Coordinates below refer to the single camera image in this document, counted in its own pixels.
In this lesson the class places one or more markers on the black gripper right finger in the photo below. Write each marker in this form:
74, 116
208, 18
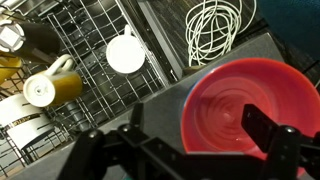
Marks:
286, 146

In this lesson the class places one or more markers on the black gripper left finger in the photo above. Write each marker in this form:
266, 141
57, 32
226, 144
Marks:
110, 150

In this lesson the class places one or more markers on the red plastic bowl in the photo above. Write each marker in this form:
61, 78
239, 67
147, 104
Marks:
216, 110

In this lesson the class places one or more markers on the mustard mug with white base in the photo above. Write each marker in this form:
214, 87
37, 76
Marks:
50, 88

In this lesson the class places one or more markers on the white mug with black band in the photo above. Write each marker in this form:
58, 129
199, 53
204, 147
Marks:
20, 116

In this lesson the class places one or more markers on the plain white mug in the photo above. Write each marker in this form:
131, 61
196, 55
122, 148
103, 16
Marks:
125, 55

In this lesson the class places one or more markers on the dark mug with white base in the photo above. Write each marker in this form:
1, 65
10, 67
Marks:
36, 38

